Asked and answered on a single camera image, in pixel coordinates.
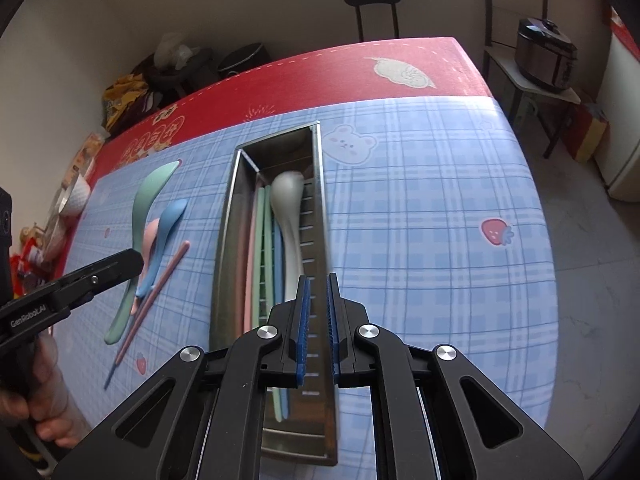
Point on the white dimpled cup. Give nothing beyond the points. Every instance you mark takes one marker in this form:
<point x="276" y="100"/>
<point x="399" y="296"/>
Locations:
<point x="77" y="197"/>

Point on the green spoon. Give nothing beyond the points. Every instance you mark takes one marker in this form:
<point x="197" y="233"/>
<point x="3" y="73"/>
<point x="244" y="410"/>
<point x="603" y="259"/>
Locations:
<point x="150" y="190"/>

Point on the dark bag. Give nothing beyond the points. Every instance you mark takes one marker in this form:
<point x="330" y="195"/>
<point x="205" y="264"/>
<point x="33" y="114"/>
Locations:
<point x="195" y="72"/>

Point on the pink chopstick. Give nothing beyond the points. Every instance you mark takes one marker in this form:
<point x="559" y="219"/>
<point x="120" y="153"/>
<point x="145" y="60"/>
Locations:
<point x="250" y="260"/>
<point x="173" y="267"/>

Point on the white spoon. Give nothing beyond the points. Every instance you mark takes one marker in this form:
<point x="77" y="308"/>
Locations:
<point x="287" y="195"/>

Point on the red cloth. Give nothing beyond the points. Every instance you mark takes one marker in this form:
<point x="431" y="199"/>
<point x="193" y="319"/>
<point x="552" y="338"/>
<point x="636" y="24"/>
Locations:
<point x="627" y="40"/>

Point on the person's left hand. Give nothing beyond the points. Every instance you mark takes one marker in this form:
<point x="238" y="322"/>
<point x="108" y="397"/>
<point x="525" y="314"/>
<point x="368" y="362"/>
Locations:
<point x="50" y="425"/>

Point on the pink spoon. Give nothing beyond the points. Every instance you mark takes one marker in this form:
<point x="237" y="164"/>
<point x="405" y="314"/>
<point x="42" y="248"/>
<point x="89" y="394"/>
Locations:
<point x="151" y="237"/>

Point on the blue chopstick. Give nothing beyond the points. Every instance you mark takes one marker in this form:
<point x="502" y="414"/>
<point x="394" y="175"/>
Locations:
<point x="277" y="270"/>

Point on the metal utensil tray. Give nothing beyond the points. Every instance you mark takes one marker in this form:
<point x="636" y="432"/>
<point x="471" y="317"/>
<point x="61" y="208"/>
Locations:
<point x="227" y="270"/>

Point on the black pot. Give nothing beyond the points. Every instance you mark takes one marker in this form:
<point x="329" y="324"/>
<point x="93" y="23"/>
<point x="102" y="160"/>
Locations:
<point x="245" y="60"/>

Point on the rice cooker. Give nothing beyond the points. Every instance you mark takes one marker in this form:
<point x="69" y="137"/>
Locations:
<point x="545" y="55"/>

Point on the red tablecloth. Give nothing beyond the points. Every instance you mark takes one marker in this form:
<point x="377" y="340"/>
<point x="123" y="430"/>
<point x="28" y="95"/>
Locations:
<point x="325" y="70"/>

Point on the white cabinet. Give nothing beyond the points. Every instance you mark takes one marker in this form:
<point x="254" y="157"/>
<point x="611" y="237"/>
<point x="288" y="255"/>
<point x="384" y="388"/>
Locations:
<point x="620" y="125"/>

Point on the clear plastic bag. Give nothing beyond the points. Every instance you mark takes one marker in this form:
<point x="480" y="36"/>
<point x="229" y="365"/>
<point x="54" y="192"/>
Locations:
<point x="170" y="50"/>

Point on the yellow bag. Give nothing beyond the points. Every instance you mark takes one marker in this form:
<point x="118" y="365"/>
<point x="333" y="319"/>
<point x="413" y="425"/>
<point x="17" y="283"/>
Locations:
<point x="122" y="97"/>

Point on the red yellow box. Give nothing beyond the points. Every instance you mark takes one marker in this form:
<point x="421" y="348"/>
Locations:
<point x="590" y="132"/>

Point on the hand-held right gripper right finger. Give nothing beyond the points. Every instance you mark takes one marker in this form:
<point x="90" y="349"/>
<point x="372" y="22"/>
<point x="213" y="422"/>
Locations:
<point x="331" y="330"/>

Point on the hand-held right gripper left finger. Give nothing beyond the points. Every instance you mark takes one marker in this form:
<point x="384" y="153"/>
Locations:
<point x="301" y="330"/>

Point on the pile of red snack packets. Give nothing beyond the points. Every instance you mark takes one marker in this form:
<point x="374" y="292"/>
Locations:
<point x="30" y="255"/>

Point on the orange white snack packet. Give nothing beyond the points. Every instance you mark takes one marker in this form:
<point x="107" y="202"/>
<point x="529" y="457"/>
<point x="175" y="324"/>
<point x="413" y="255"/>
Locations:
<point x="87" y="152"/>

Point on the blue spoon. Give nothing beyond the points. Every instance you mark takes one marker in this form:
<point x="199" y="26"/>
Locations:
<point x="172" y="212"/>

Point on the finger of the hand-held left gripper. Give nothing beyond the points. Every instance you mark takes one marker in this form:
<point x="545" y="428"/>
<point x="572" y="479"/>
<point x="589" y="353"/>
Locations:
<point x="115" y="265"/>

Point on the green chopstick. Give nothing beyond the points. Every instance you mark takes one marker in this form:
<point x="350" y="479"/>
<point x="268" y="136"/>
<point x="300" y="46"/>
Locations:
<point x="269" y="260"/>
<point x="260" y="270"/>

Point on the dark wooden rack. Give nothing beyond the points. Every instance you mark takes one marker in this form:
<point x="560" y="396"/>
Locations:
<point x="487" y="10"/>

